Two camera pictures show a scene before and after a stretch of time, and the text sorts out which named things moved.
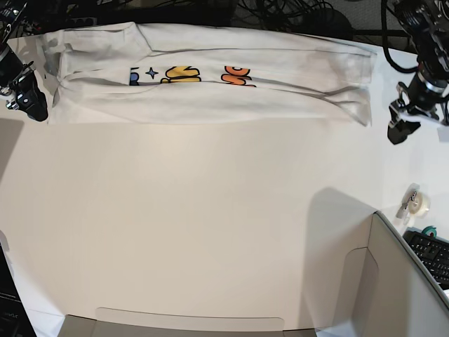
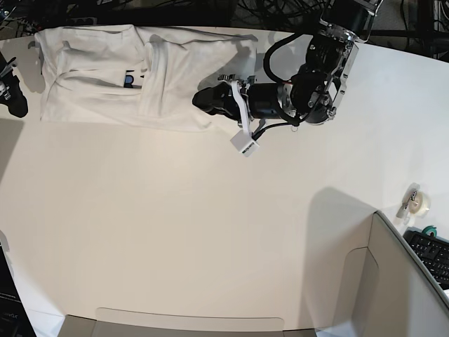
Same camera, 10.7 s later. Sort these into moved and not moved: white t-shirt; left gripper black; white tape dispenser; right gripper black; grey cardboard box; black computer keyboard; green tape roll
Moved: left gripper black; right gripper black; white t-shirt
Not moved: grey cardboard box; green tape roll; white tape dispenser; black computer keyboard
